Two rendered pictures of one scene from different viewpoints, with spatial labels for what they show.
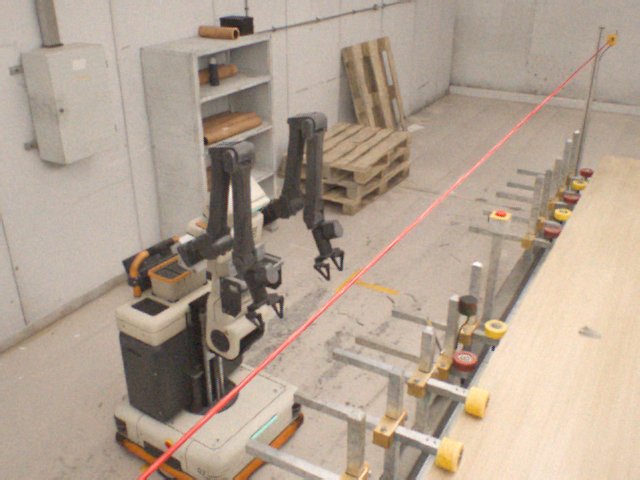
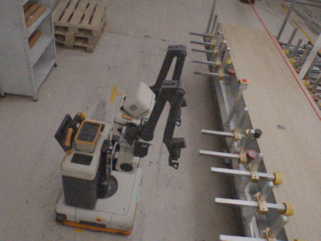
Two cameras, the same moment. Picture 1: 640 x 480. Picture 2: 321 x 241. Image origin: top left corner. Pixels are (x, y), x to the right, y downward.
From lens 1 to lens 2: 1.45 m
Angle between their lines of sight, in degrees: 33
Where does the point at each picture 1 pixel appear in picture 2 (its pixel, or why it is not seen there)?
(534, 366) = (276, 150)
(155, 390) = (89, 198)
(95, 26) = not seen: outside the picture
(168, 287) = (90, 146)
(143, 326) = (85, 173)
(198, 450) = (118, 218)
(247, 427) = (132, 197)
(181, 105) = (8, 7)
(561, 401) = (294, 165)
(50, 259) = not seen: outside the picture
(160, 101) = not seen: outside the picture
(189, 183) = (18, 54)
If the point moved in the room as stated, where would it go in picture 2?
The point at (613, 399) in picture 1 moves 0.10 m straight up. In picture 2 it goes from (307, 158) to (313, 150)
